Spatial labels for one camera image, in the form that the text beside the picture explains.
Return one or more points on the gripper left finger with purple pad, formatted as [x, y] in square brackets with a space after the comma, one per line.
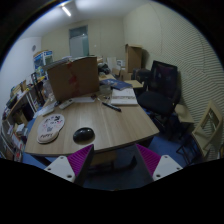
[74, 167]

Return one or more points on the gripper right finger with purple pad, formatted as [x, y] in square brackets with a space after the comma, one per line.
[157, 166]

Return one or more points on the black computer mouse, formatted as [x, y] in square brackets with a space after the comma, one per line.
[83, 134]

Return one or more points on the round cartoon mouse pad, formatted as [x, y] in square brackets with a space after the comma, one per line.
[48, 130]

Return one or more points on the wooden folding chair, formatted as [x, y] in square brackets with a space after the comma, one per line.
[201, 137]

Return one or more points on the white remote control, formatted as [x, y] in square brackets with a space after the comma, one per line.
[66, 104]

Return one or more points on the white paper sheet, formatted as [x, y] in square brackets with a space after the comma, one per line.
[83, 100]

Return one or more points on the black marker pen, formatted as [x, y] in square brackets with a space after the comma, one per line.
[112, 107]

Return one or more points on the black office chair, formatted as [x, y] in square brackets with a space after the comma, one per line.
[161, 92]

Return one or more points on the white book stack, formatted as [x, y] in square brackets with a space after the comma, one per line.
[123, 97]

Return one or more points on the shelf with clutter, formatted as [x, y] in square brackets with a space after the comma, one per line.
[20, 109]

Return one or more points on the large brown cardboard box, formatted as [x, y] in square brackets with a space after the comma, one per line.
[74, 79]

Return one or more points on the blue book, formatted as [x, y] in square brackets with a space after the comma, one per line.
[116, 84]

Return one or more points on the tall cardboard box background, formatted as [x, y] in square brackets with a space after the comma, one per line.
[133, 57]

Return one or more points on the grey door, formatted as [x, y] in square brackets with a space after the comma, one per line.
[78, 42]

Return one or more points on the ceiling light strip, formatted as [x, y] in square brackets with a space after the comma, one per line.
[66, 11]

